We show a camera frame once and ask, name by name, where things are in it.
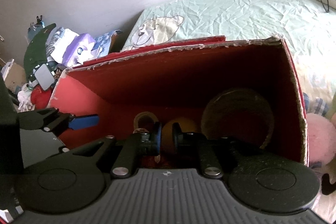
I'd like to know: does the red cloth item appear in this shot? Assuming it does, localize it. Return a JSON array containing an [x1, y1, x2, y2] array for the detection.
[[31, 85, 52, 110]]

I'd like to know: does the white small toy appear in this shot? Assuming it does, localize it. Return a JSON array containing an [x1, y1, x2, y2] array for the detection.
[[17, 84, 35, 112]]

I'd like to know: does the blue patterned bag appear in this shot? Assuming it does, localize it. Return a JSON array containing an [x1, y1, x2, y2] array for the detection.
[[92, 30, 122, 58]]

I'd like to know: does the purple white package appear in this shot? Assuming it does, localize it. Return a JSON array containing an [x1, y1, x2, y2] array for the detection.
[[62, 33, 95, 68]]

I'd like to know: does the light green bedsheet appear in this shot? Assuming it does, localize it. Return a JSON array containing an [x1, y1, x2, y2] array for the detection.
[[123, 0, 335, 109]]

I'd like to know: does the dark green cloth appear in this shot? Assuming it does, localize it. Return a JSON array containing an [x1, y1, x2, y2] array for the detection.
[[23, 23, 56, 81]]

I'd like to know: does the blue bottle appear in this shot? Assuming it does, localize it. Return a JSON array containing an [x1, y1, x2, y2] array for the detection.
[[27, 15, 45, 43]]

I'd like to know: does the red cardboard box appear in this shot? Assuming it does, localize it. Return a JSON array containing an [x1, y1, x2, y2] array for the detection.
[[49, 36, 309, 164]]

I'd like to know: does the pink plush toy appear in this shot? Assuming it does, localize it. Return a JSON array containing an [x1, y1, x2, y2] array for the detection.
[[306, 113, 335, 166]]

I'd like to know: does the grey square card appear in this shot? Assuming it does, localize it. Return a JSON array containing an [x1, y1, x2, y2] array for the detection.
[[35, 64, 55, 91]]

